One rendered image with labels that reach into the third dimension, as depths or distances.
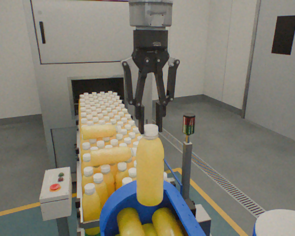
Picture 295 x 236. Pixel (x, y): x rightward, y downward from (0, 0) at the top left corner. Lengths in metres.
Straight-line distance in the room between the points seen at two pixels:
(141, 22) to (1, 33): 4.43
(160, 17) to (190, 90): 5.42
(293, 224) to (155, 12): 0.84
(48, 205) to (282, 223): 0.84
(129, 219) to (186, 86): 5.18
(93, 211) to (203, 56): 5.23
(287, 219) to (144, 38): 0.82
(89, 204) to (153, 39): 0.70
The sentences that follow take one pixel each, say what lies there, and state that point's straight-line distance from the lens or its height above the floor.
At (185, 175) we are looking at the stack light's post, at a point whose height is 0.91.
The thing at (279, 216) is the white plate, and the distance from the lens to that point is 1.07.
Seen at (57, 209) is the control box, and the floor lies 1.04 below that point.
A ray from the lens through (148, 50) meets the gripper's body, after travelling 0.55.
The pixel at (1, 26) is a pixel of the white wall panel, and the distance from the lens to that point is 4.88.
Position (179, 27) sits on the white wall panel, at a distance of 5.57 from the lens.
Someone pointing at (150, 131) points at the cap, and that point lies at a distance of 0.59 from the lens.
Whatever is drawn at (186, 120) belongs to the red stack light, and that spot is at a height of 1.24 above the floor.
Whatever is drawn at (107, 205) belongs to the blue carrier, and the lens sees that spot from 0.80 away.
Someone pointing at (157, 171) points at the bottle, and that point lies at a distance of 0.62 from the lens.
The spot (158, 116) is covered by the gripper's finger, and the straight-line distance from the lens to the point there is 0.59.
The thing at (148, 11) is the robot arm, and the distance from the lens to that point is 0.51.
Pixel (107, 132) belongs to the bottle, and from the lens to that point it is 1.36.
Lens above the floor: 1.68
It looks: 20 degrees down
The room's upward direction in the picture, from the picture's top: straight up
